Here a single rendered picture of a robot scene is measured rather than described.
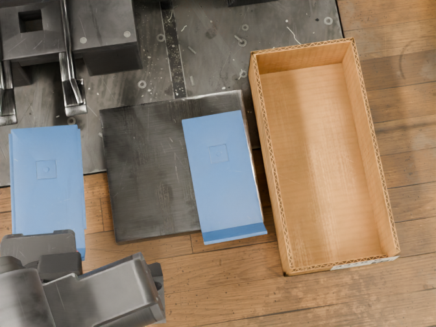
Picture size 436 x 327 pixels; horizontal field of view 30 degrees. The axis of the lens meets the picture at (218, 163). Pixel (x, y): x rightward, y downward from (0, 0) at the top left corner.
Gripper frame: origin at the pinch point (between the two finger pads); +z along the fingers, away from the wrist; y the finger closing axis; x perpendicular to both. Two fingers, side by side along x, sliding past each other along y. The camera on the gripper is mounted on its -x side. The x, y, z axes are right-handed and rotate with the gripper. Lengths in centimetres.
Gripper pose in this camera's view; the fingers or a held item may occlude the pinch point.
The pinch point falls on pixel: (48, 257)
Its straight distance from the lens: 83.7
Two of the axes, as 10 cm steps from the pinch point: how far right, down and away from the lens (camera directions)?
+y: -0.5, -9.7, -2.2
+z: -1.5, -2.1, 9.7
